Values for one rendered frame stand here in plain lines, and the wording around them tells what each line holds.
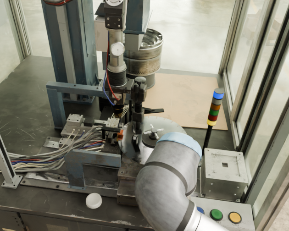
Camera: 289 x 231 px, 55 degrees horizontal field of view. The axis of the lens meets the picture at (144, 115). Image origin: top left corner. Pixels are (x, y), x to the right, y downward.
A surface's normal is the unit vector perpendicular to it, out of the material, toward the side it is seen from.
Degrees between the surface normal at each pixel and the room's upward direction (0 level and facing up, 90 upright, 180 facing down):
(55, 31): 90
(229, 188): 90
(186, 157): 36
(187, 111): 0
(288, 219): 0
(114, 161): 90
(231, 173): 0
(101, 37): 90
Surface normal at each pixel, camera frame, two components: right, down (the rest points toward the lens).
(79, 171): -0.13, 0.62
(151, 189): -0.39, -0.40
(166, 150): -0.14, -0.81
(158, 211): -0.31, -0.13
